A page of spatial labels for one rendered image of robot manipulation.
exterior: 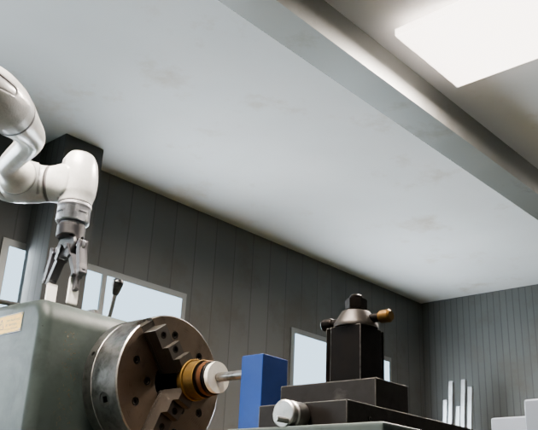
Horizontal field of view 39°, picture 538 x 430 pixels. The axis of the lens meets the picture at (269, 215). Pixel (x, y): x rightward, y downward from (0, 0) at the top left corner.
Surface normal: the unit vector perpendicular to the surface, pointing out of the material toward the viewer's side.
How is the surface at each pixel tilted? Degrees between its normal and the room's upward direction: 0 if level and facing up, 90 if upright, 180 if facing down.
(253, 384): 90
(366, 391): 90
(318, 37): 180
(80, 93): 180
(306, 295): 90
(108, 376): 93
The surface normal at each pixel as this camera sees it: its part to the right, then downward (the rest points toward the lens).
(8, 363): -0.66, -0.31
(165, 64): -0.04, 0.93
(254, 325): 0.74, -0.22
